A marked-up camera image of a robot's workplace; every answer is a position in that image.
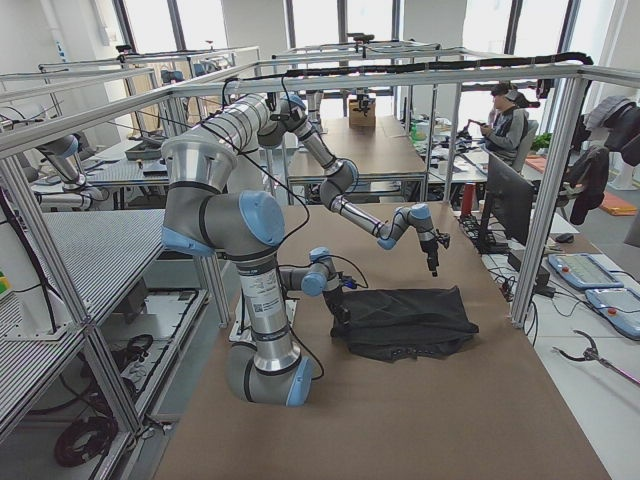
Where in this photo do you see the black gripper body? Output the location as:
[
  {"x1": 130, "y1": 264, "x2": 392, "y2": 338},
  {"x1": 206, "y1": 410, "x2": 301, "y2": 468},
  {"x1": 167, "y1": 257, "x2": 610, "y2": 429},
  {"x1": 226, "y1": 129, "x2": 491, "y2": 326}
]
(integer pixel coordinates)
[
  {"x1": 418, "y1": 229, "x2": 450, "y2": 268},
  {"x1": 323, "y1": 289, "x2": 351, "y2": 325}
]

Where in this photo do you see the black t-shirt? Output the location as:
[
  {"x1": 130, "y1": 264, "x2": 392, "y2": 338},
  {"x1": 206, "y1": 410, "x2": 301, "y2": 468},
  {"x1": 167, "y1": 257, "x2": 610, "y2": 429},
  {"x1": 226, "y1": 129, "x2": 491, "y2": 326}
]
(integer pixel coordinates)
[{"x1": 331, "y1": 286, "x2": 479, "y2": 362}]

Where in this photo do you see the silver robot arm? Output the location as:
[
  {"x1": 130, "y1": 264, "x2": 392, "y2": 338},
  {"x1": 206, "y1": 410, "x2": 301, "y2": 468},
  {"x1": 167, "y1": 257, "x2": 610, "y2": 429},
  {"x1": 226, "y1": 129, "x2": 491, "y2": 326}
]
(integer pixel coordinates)
[
  {"x1": 161, "y1": 133, "x2": 340, "y2": 407},
  {"x1": 198, "y1": 95, "x2": 450, "y2": 277}
]

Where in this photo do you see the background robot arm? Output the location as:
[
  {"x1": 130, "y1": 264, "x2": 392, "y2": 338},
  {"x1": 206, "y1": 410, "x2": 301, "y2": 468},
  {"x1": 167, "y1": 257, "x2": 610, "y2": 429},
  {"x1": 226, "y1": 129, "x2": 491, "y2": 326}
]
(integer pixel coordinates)
[{"x1": 35, "y1": 134, "x2": 109, "y2": 210}]

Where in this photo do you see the black computer monitor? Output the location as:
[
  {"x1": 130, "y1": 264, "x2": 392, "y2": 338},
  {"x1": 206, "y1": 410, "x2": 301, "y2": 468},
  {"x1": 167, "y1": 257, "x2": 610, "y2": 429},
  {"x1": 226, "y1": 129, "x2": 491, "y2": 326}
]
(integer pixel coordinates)
[{"x1": 476, "y1": 156, "x2": 534, "y2": 254}]

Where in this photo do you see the seated person in grey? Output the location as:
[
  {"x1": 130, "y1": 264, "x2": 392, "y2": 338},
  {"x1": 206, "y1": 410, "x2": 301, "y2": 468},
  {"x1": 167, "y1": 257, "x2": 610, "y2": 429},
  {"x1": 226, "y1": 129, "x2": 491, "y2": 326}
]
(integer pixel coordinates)
[{"x1": 480, "y1": 82, "x2": 528, "y2": 166}]

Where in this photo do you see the cardboard box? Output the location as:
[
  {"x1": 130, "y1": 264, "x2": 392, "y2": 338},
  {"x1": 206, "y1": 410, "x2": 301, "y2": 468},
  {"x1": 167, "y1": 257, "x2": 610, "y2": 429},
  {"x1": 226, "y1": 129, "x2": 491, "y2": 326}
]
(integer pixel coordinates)
[{"x1": 348, "y1": 96, "x2": 376, "y2": 128}]

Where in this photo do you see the blue teach pendant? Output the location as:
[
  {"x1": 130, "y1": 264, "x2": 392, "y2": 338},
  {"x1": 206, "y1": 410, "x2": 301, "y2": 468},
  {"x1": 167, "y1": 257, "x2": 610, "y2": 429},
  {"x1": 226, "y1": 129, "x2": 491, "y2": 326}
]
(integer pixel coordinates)
[{"x1": 547, "y1": 253, "x2": 624, "y2": 290}]

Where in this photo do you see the striped aluminium frame table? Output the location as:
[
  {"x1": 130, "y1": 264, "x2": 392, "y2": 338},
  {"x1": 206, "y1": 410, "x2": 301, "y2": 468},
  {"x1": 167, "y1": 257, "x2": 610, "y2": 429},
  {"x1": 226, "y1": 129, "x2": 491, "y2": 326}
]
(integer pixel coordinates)
[{"x1": 0, "y1": 207, "x2": 174, "y2": 431}]

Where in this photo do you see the aluminium cage frame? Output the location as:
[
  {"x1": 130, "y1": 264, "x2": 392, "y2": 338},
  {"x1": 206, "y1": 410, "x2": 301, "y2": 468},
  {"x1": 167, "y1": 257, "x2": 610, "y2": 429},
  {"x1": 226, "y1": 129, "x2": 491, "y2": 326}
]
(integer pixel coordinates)
[{"x1": 0, "y1": 47, "x2": 601, "y2": 441}]

